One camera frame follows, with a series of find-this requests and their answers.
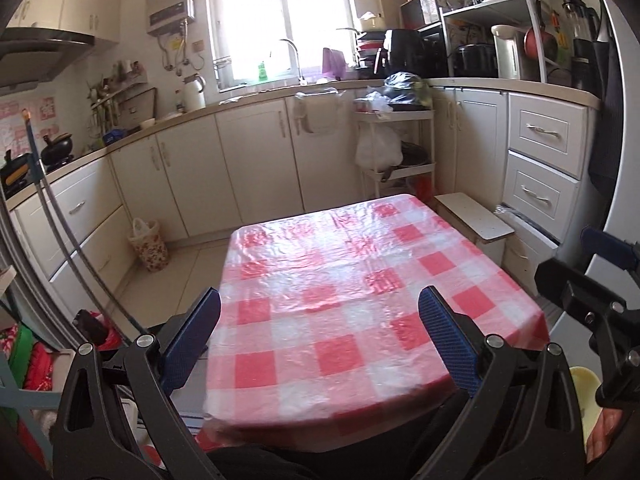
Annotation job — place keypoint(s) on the white base cabinets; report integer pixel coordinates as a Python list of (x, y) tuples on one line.
[(250, 160)]

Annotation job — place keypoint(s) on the pale yellow plastic bin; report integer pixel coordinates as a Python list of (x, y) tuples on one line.
[(582, 390)]

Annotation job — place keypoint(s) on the pink printed backsplash sticker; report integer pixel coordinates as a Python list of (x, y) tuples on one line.
[(20, 120)]

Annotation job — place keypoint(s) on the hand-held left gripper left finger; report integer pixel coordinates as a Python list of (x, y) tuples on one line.
[(192, 340)]

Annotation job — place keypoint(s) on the grey spice box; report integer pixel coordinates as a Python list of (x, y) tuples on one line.
[(140, 107)]

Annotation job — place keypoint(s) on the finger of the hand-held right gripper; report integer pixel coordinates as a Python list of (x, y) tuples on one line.
[(607, 250), (575, 290)]

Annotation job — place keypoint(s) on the red cap bottle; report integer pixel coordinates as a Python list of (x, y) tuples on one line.
[(179, 102)]

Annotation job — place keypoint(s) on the purple cutting board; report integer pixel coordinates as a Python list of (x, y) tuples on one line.
[(333, 62)]

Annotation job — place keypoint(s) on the white refrigerator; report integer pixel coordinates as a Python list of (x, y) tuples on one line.
[(625, 125)]

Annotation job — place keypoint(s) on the floral waste basket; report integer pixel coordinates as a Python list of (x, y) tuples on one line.
[(150, 247)]

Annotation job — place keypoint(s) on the white thermos jug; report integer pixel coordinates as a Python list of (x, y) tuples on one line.
[(193, 95)]

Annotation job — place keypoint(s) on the dark hanging apron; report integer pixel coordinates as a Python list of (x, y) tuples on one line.
[(605, 120)]

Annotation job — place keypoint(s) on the white wooden stool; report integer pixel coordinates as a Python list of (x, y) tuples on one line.
[(475, 215)]

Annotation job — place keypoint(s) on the grey metal pole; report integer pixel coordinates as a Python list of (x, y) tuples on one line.
[(65, 245)]

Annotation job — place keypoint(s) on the white drawer cabinet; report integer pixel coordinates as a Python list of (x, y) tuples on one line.
[(545, 175)]

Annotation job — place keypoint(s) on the white kitchen trolley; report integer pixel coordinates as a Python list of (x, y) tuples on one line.
[(395, 116)]

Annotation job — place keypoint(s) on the wall socket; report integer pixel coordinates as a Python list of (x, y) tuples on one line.
[(198, 46)]

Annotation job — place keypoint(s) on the white upper cabinets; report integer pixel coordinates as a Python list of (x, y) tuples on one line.
[(75, 0)]

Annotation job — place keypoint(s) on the black clay pot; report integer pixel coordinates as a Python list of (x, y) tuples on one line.
[(57, 150)]

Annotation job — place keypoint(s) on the white hanging door bin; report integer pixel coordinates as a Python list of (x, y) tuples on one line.
[(317, 112)]

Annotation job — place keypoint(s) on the red green printed box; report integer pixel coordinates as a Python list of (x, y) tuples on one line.
[(40, 365)]

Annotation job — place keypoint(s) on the white counter shelf rack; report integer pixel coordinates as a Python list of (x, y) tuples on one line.
[(500, 12)]

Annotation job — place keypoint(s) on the kitchen window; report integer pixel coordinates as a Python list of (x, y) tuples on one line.
[(280, 20)]

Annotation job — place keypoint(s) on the blue mop pole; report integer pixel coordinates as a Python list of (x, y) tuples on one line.
[(34, 150)]

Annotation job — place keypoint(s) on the black bag of vegetables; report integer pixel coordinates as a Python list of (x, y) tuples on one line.
[(407, 90)]

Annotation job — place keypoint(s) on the black blender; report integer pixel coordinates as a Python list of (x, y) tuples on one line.
[(580, 45)]

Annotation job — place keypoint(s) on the wall utensil rack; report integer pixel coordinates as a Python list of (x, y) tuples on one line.
[(112, 95)]

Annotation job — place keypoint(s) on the green dish soap bottle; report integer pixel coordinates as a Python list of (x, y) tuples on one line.
[(262, 72)]

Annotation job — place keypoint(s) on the blue folding rack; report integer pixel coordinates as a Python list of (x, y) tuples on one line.
[(15, 375)]

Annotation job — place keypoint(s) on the metal sink faucet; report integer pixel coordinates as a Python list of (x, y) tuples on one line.
[(295, 52)]

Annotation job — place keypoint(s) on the person's black pants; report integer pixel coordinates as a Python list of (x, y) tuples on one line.
[(310, 460)]

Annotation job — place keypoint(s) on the red white checked tablecloth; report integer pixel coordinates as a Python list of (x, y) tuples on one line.
[(325, 310)]

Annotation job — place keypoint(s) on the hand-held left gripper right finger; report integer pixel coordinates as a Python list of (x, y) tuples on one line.
[(450, 345)]

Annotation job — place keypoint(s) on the metal sliding door frame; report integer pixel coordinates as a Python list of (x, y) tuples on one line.
[(20, 285)]

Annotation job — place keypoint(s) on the white plastic bag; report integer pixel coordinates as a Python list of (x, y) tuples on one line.
[(377, 150)]

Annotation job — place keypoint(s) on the black yellow pan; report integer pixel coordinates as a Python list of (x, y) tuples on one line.
[(17, 172)]

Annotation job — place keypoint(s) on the white water heater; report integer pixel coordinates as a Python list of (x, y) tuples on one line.
[(170, 0)]

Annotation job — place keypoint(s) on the black air fryer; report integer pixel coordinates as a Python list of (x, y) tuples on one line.
[(404, 52)]

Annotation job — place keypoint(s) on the black range hood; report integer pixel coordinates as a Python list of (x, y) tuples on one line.
[(40, 55)]

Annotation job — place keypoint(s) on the red hanging pan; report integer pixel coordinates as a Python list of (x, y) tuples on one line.
[(540, 44)]

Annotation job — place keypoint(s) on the clear plastic bag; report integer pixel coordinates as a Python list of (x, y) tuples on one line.
[(372, 100)]

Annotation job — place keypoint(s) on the stacked food containers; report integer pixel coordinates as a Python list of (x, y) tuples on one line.
[(371, 50)]

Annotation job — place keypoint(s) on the black rice cooker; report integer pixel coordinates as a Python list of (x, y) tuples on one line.
[(477, 60)]

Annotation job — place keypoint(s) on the blue container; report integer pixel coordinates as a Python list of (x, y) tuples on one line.
[(114, 136)]

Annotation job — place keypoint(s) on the black wok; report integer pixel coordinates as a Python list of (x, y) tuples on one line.
[(412, 157)]

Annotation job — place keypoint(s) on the red plastic bag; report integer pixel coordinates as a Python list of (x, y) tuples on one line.
[(425, 187)]

